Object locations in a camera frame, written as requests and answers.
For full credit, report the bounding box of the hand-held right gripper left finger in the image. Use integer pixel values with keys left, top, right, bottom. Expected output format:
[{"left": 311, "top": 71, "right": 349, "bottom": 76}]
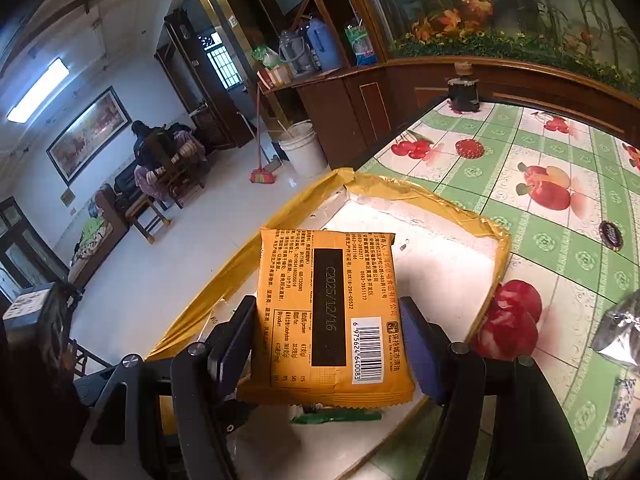
[{"left": 75, "top": 296, "right": 258, "bottom": 480}]

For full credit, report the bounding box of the green snack packet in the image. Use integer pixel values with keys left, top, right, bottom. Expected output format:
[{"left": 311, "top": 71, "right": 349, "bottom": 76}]
[{"left": 291, "top": 409, "right": 382, "bottom": 425}]

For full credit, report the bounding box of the fruit print tablecloth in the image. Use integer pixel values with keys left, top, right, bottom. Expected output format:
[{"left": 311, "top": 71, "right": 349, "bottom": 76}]
[{"left": 350, "top": 95, "right": 640, "bottom": 480}]

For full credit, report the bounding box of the clear plastic jug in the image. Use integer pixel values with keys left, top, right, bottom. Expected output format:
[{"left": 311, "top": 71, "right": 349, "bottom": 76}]
[{"left": 278, "top": 30, "right": 317, "bottom": 78}]

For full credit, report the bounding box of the red broom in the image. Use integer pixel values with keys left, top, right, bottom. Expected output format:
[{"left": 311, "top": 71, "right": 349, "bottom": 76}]
[{"left": 249, "top": 82, "right": 282, "bottom": 185}]

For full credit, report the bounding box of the flower wall mural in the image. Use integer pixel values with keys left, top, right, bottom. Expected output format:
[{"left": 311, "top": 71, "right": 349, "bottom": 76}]
[{"left": 357, "top": 0, "right": 640, "bottom": 96}]

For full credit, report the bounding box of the blue thermos jug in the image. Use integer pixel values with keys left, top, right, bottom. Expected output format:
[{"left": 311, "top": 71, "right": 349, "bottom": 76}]
[{"left": 306, "top": 17, "right": 346, "bottom": 72}]

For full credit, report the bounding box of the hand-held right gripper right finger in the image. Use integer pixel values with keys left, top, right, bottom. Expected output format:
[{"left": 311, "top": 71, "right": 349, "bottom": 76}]
[{"left": 398, "top": 296, "right": 588, "bottom": 480}]

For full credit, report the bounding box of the round dark purple disc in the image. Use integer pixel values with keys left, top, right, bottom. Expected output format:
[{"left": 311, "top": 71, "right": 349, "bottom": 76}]
[{"left": 598, "top": 220, "right": 622, "bottom": 252}]

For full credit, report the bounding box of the ceiling light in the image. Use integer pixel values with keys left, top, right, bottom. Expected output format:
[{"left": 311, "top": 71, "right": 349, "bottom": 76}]
[{"left": 6, "top": 58, "right": 70, "bottom": 124}]

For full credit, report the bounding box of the silver snack packet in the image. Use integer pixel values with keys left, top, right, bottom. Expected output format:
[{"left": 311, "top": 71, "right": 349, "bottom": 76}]
[{"left": 590, "top": 290, "right": 640, "bottom": 376}]

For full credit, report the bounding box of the small black pot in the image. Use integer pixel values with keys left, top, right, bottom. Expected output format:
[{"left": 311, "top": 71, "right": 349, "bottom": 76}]
[{"left": 446, "top": 62, "right": 482, "bottom": 113}]

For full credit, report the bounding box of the wooden cabinet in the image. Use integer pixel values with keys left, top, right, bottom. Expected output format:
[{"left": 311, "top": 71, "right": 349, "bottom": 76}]
[{"left": 257, "top": 55, "right": 640, "bottom": 171}]

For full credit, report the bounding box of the wooden bench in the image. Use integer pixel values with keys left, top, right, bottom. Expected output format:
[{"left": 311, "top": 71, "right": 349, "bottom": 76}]
[{"left": 67, "top": 183, "right": 131, "bottom": 291}]

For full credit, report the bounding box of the orange snack packet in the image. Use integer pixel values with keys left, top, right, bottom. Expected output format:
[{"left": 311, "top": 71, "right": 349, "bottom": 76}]
[{"left": 236, "top": 226, "right": 416, "bottom": 406}]

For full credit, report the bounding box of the green-white plastic bag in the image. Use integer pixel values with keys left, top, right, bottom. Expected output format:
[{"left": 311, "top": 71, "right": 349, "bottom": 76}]
[{"left": 251, "top": 45, "right": 283, "bottom": 71}]

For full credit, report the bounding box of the white plastic bucket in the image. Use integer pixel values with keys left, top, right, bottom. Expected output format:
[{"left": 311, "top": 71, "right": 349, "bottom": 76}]
[{"left": 276, "top": 120, "right": 328, "bottom": 178}]

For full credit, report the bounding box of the framed wall painting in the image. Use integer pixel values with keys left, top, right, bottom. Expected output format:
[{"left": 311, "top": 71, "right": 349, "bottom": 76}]
[{"left": 46, "top": 86, "right": 133, "bottom": 186}]

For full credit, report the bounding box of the wooden chair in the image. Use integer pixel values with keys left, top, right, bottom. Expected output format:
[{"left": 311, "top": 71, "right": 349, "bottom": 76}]
[{"left": 125, "top": 130, "right": 208, "bottom": 241}]

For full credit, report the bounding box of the black-white patterned snack packet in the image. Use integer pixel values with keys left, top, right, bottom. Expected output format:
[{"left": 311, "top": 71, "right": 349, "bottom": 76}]
[{"left": 605, "top": 377, "right": 640, "bottom": 428}]

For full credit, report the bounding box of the blue-white plastic bag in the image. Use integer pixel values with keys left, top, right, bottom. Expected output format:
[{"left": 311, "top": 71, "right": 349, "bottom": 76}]
[{"left": 344, "top": 20, "right": 379, "bottom": 67}]

